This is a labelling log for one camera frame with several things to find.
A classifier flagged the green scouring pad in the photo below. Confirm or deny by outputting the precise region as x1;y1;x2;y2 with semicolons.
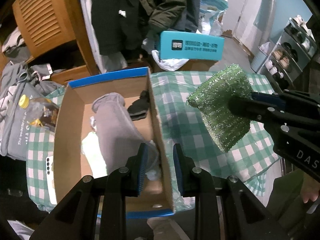
187;64;253;152

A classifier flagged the grey fleece towel roll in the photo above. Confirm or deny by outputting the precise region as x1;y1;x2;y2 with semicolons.
92;93;147;174

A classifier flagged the light green cloth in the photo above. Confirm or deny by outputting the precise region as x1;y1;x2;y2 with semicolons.
81;132;107;178

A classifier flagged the black sock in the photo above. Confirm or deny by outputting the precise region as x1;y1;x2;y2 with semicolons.
127;90;150;121

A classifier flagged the light blue plastic bag bundle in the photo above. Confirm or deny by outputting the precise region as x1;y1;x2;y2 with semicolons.
145;140;162;181

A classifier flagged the white patterned cloth bundle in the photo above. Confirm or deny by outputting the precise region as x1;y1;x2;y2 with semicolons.
90;116;97;132

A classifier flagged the person's hand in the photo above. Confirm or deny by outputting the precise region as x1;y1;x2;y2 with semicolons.
300;173;320;203

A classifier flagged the green checkered tablecloth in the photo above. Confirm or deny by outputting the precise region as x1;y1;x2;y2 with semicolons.
26;72;279;211

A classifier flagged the light blue waste bin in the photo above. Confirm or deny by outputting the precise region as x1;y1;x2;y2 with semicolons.
251;42;271;73

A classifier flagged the shoe rack with shoes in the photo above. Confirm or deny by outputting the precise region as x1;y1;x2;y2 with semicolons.
258;15;318;90

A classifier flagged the blue-rimmed cardboard box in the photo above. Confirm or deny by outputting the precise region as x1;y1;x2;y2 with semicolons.
53;67;174;218

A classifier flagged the white plastic bag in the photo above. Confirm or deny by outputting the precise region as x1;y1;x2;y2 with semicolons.
151;50;189;72

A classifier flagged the white smartphone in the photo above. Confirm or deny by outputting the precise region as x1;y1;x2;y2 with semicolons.
46;156;57;205

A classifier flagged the teal shoe box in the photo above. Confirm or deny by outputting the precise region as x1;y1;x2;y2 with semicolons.
157;31;225;61

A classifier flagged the blue white shopping bag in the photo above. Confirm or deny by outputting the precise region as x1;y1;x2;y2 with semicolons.
197;0;228;36

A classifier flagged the plastic bottle yellow cap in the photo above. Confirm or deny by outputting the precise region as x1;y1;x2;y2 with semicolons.
18;94;60;132

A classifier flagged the black hanging jacket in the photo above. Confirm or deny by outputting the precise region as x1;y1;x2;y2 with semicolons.
91;0;200;56

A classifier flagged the wooden louvered cabinet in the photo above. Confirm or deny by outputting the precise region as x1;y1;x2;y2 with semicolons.
1;0;100;85

